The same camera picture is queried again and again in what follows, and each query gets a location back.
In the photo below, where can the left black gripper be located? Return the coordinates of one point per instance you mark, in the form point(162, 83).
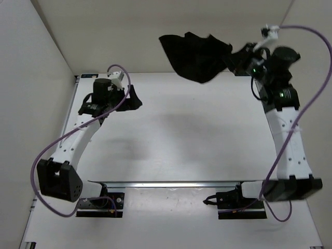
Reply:
point(134, 101)

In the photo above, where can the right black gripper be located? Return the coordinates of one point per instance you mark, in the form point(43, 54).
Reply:
point(236, 61)

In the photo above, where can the black skirt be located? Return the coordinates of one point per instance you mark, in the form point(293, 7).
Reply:
point(195, 58)

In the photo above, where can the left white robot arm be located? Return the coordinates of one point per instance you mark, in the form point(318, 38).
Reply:
point(57, 176)

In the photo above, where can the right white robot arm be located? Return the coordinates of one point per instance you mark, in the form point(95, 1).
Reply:
point(270, 73)

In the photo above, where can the right blue corner label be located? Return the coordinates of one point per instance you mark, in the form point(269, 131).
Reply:
point(242, 74)

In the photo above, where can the blue corner label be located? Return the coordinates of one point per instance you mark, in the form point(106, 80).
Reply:
point(89, 75)
point(242, 74)

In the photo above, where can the left blue corner label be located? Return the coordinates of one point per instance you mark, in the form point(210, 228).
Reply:
point(89, 75)

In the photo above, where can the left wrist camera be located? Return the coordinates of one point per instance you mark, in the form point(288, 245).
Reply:
point(116, 77)

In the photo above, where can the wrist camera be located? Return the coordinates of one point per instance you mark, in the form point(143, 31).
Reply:
point(269, 34)
point(116, 77)

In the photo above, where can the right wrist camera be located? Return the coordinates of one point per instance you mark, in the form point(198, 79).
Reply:
point(269, 34)

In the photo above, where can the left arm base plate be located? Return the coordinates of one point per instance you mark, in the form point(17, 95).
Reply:
point(104, 208)

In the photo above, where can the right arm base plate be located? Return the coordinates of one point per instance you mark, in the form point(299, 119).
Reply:
point(232, 205)

